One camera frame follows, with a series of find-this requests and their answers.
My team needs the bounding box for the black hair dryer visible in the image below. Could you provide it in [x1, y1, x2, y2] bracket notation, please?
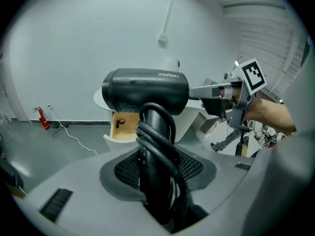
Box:
[101, 67, 205, 234]

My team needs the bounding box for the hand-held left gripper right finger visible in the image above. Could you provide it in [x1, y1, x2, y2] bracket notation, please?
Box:
[172, 58, 315, 236]

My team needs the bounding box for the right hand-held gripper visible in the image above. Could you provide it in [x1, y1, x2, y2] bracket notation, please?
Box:
[189, 57, 268, 130]

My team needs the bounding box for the black keyboard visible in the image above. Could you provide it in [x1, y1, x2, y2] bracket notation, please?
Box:
[210, 128, 241, 152]

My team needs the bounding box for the white wooden drawer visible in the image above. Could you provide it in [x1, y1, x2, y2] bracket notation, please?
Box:
[103, 111, 144, 151]

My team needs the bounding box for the white wall conduit with box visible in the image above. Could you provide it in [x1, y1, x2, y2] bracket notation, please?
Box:
[157, 0, 178, 45]

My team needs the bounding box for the red fire extinguisher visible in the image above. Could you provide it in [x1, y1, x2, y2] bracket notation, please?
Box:
[32, 107, 51, 131]

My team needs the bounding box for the white dressing table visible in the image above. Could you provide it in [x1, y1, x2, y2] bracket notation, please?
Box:
[93, 86, 220, 148]

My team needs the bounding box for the white cylindrical container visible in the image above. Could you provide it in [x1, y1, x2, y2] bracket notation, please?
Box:
[159, 57, 181, 71]

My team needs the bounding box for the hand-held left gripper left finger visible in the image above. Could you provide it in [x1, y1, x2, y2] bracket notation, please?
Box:
[14, 143, 254, 234]

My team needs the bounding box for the white power cable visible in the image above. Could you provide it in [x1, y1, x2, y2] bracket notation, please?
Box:
[49, 106, 99, 156]

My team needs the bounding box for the person's right forearm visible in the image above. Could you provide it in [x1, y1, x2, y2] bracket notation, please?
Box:
[242, 97, 297, 134]

